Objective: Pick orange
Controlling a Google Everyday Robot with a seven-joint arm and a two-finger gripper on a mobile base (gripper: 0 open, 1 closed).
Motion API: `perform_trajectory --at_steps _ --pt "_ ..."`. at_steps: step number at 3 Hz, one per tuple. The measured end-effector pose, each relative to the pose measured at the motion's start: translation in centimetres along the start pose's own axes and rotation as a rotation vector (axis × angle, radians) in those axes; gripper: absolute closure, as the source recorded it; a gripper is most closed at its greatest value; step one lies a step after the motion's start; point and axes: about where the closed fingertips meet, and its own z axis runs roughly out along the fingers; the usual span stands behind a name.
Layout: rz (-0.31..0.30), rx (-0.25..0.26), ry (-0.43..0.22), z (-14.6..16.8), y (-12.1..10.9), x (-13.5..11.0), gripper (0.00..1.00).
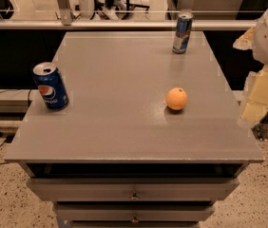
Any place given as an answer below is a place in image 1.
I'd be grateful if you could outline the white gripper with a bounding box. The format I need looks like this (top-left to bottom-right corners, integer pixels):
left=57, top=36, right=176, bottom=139
left=233, top=9, right=268, bottom=124

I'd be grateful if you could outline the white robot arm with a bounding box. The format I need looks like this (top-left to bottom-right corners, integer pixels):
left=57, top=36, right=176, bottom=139
left=233, top=9, right=268, bottom=127

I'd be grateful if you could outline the blue Red Bull can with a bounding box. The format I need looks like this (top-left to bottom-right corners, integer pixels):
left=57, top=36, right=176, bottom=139
left=172, top=10, right=193, bottom=54

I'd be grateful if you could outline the orange fruit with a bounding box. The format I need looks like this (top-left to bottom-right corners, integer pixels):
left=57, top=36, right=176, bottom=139
left=165, top=87, right=188, bottom=110

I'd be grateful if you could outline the black stand base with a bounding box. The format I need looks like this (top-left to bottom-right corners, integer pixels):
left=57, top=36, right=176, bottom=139
left=125, top=0, right=150, bottom=12

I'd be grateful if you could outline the grey drawer cabinet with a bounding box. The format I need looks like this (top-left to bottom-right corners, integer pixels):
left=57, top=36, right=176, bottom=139
left=6, top=32, right=263, bottom=228

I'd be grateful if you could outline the metal drawer knob upper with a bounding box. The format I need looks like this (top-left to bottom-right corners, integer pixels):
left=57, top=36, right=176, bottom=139
left=130, top=192, right=139, bottom=201

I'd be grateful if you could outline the metal drawer knob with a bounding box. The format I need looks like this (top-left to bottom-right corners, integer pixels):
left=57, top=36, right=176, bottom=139
left=131, top=216, right=140, bottom=223
left=130, top=192, right=139, bottom=201

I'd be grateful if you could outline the metal drawer knob lower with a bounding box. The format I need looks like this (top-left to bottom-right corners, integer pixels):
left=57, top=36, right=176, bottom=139
left=131, top=216, right=140, bottom=223

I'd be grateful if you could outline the blue Pepsi can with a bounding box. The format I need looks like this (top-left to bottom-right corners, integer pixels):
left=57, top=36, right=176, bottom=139
left=33, top=62, right=68, bottom=110

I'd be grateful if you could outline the lower grey drawer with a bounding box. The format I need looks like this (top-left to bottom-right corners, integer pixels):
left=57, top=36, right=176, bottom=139
left=53, top=202, right=215, bottom=222

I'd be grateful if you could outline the grey horizontal rail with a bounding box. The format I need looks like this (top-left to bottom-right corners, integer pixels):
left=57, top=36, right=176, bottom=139
left=0, top=20, right=257, bottom=31

